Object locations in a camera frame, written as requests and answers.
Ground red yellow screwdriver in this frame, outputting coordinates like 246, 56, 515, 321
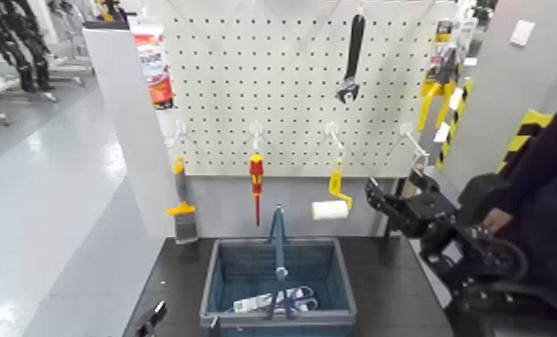
249, 152, 265, 227

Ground person in dark clothing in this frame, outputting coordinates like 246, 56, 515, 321
484, 86, 557, 337

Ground black adjustable wrench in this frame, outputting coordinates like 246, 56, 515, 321
335, 13, 366, 105

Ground red white sealant tube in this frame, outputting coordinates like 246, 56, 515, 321
127, 16, 176, 110

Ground white packaged item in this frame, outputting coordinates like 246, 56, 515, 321
232, 292, 280, 315

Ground yellow grey paint brush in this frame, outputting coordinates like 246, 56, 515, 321
164, 156, 200, 245

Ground white partition panel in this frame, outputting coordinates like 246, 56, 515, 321
82, 25, 182, 239

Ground white wall switch plate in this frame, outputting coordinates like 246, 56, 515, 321
510, 19, 536, 48

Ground yellow black striped strip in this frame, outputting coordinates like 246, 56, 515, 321
435, 80, 476, 170

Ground yellow handled white paint roller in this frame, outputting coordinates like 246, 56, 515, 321
311, 161, 354, 221

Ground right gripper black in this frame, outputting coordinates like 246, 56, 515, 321
364, 168, 459, 239

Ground yellow handled cutter in package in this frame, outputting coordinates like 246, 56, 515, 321
416, 46, 464, 133

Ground blue folding crate with handles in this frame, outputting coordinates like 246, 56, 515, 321
199, 204, 358, 337

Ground person bare hand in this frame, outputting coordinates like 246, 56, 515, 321
482, 207, 515, 235

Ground yellow black striped corner guard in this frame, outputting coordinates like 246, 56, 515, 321
496, 109, 556, 175

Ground white items inside basket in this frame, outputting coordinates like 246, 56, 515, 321
278, 286, 320, 315

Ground white perforated pegboard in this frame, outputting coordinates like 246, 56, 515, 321
147, 0, 459, 179

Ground black humanoid robot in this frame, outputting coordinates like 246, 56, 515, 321
0, 0, 55, 93

